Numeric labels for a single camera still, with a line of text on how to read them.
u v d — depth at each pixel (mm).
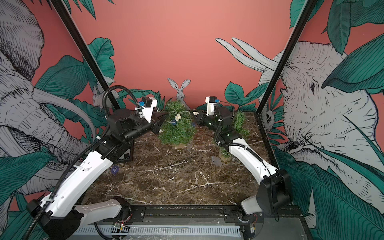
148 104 522
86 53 856
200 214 758
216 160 895
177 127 799
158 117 571
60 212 380
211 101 664
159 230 702
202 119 657
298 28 755
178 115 726
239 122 637
